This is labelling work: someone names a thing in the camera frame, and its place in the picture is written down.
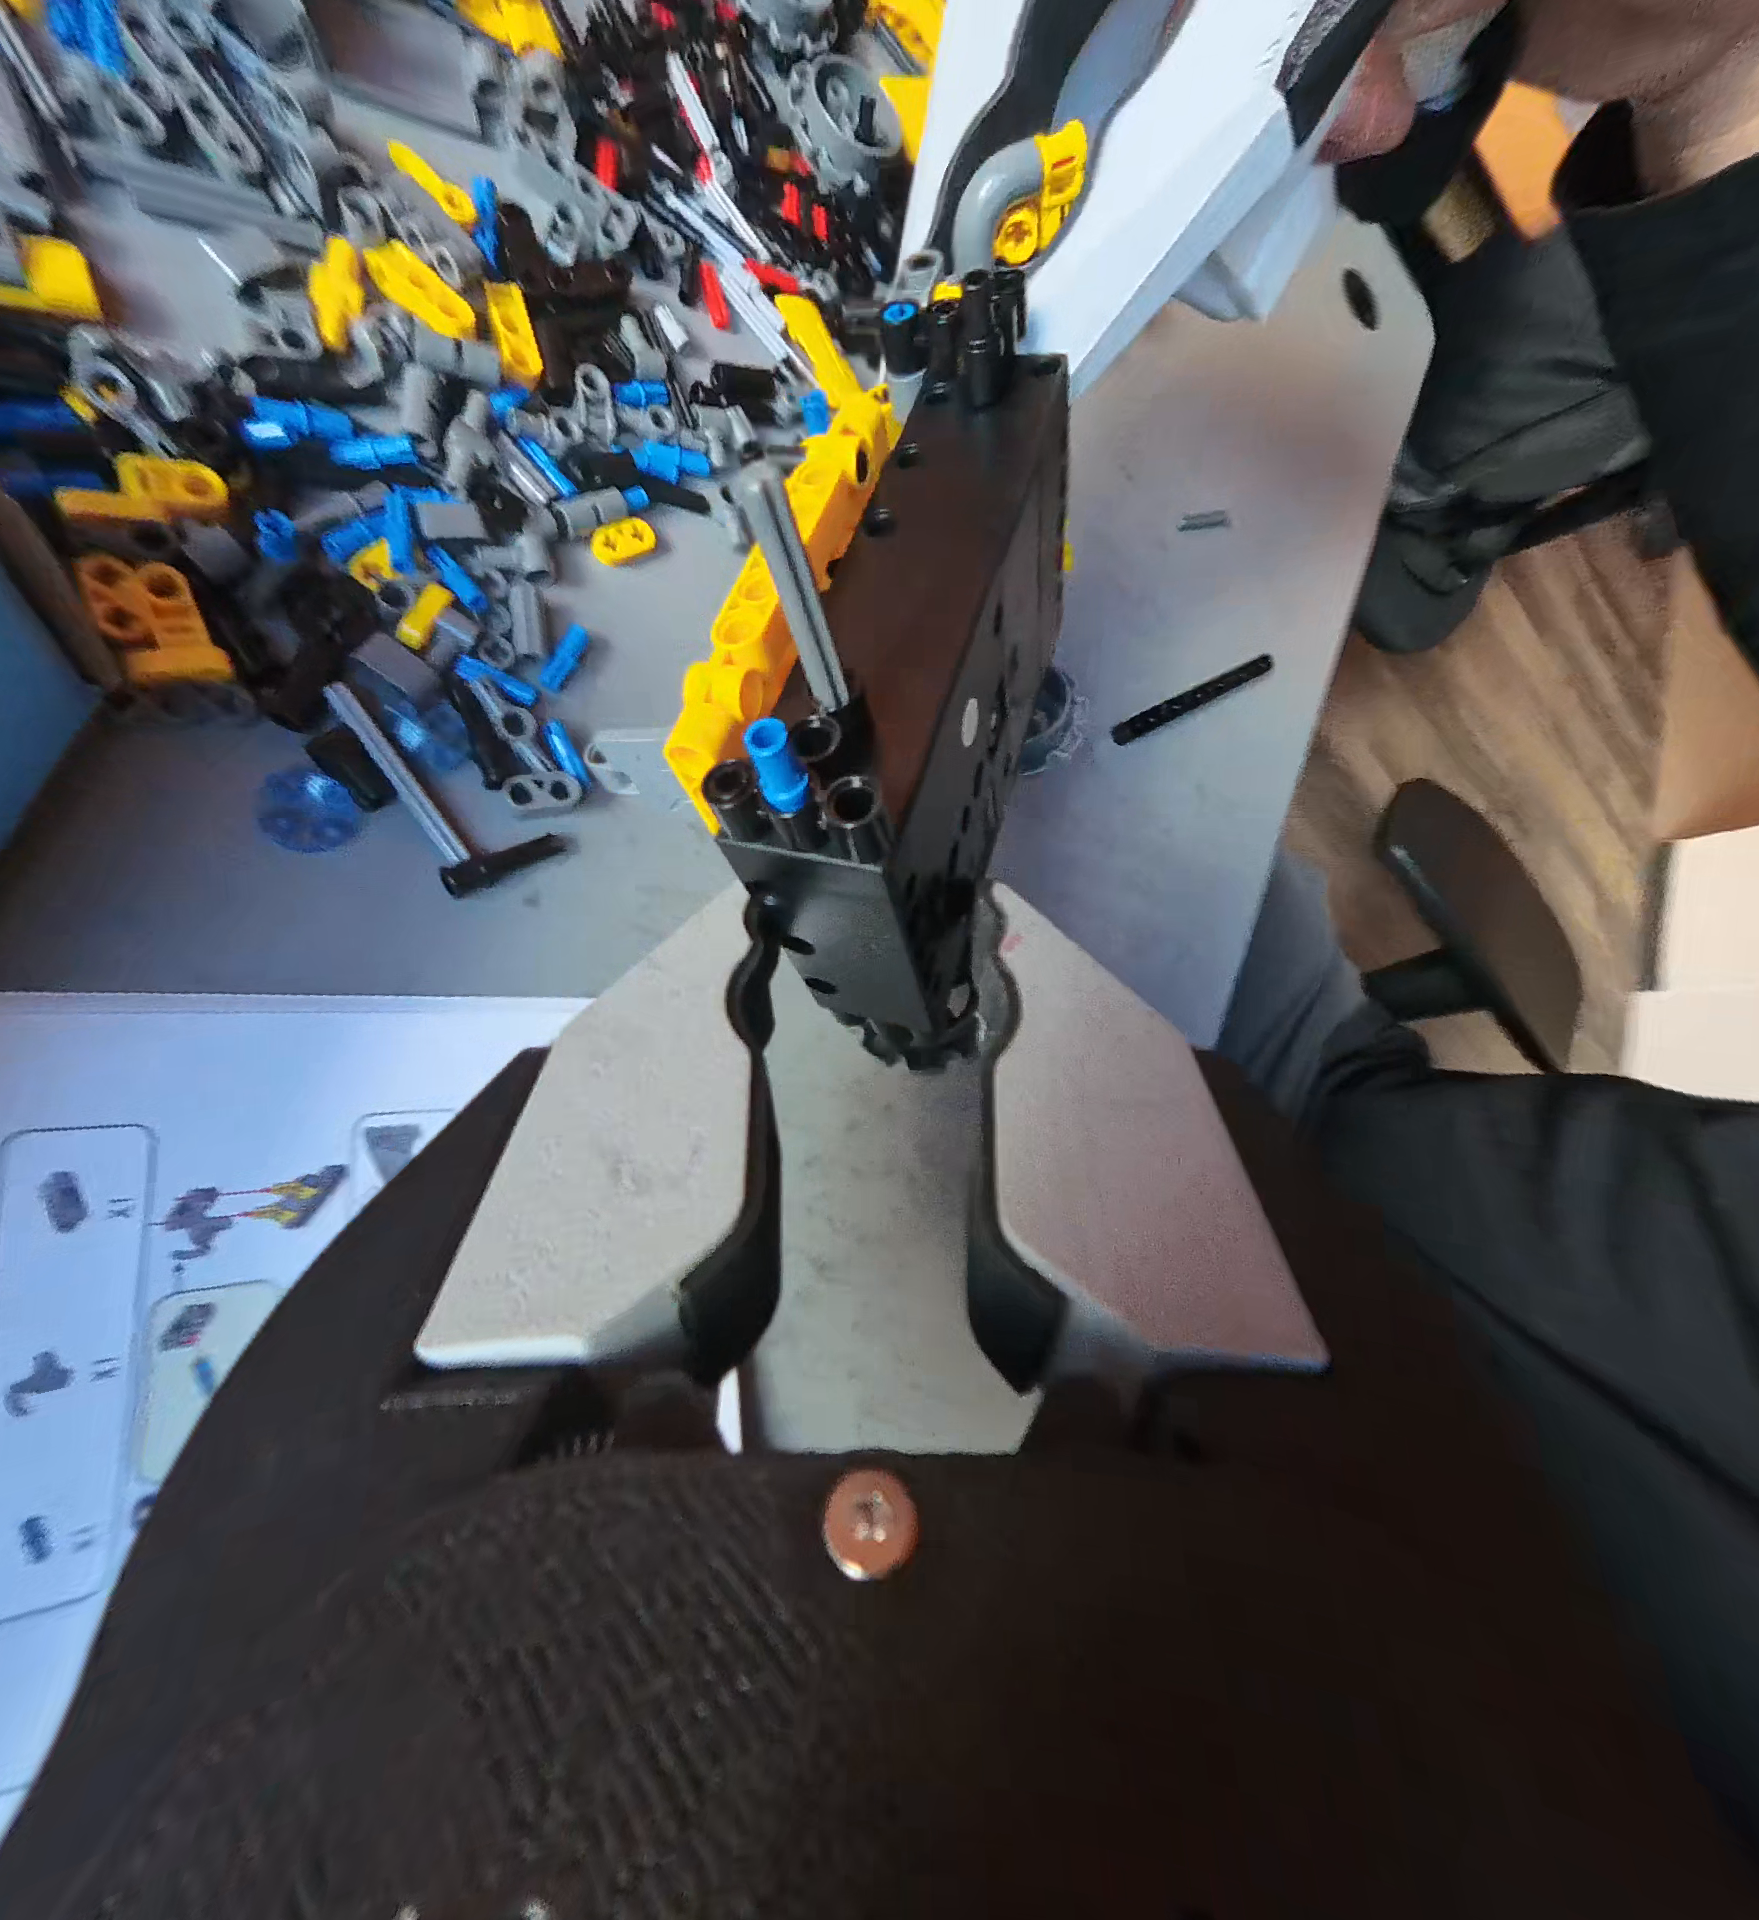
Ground black long holed beam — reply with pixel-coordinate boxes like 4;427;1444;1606
1112;653;1276;748

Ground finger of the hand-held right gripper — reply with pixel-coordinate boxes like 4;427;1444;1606
1028;0;1339;389
896;0;1166;293

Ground person's right forearm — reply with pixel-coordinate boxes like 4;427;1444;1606
1552;90;1759;782

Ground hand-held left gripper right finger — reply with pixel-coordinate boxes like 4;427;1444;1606
967;884;1332;1389

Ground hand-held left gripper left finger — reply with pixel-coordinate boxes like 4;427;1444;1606
417;893;794;1377

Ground yellow toy vehicle model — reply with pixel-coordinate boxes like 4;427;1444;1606
579;118;1098;1075

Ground person's dark jeans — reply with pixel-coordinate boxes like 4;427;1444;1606
1217;848;1436;1119

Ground person's right hand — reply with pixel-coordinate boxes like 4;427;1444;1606
1515;0;1759;147

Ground grey axle with black connector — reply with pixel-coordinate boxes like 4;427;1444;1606
319;679;575;901

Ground blue translucent disc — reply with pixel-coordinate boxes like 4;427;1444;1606
257;766;370;856

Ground instruction booklet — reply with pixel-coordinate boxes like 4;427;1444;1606
0;991;595;1920

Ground pile of small building pieces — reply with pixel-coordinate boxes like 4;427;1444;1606
0;0;954;901

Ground white cabinet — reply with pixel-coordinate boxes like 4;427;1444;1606
1620;818;1759;1106

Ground grey desk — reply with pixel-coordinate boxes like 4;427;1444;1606
0;0;1436;1452

